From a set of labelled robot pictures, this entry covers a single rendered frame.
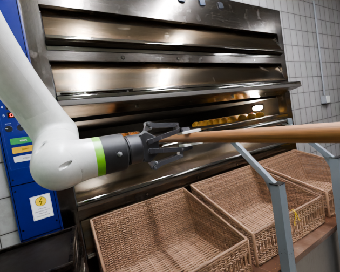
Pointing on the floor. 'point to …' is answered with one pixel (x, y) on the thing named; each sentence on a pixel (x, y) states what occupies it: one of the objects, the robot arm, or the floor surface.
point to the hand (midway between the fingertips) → (190, 137)
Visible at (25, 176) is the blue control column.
